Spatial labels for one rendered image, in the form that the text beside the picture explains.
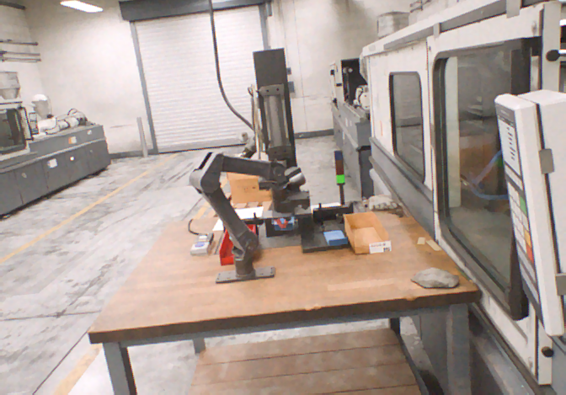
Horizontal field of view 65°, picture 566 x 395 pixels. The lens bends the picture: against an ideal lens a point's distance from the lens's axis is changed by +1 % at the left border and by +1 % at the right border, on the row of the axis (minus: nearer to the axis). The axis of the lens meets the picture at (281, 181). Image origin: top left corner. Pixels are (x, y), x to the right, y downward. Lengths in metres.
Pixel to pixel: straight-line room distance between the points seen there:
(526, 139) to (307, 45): 10.32
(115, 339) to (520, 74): 1.20
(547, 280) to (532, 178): 0.17
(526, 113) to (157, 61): 10.97
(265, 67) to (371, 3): 9.40
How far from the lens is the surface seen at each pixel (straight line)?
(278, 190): 1.50
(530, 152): 0.75
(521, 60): 0.89
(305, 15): 11.04
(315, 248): 1.65
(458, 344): 1.48
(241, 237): 1.45
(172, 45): 11.40
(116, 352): 1.48
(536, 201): 0.78
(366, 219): 1.83
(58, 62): 12.55
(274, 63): 1.83
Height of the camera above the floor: 1.54
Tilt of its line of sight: 13 degrees down
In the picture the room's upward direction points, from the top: 7 degrees counter-clockwise
